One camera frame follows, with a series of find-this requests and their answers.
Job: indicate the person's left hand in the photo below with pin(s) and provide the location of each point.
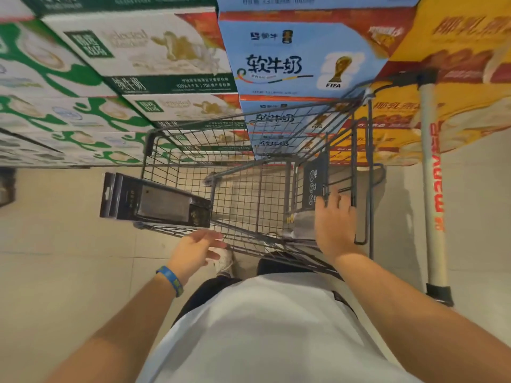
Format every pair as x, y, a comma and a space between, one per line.
195, 251

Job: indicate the person's right hand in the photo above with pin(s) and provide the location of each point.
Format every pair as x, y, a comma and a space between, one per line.
337, 231

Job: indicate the person's right forearm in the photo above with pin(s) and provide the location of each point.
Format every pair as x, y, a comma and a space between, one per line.
419, 323

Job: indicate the person's left forearm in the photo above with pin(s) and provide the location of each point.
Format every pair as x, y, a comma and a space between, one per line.
115, 335

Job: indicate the dark cart seat panel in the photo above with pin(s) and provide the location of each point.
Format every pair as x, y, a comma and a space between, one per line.
315, 179

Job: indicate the white left shoe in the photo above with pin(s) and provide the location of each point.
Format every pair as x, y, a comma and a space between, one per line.
224, 263

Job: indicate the blue wristband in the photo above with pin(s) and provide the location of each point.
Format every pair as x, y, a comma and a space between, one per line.
171, 280

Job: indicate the black shorts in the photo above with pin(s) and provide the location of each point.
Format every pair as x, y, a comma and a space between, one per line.
207, 291

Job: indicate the white shirt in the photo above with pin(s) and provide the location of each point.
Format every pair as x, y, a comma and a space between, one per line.
271, 339

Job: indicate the stack of light blue cartons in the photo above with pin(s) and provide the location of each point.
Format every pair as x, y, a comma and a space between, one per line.
287, 63

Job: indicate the stack of green swirl cartons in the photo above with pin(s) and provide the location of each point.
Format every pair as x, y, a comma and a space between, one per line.
60, 115

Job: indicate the dark cardboard box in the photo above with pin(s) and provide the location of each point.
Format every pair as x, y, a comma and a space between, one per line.
7, 187

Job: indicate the stack of dark green cartons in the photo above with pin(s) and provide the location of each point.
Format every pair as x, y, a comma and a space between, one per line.
159, 51

